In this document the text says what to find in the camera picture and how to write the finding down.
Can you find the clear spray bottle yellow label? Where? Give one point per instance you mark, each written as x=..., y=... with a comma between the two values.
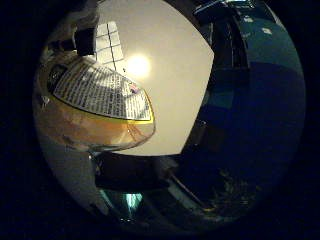
x=96, y=123

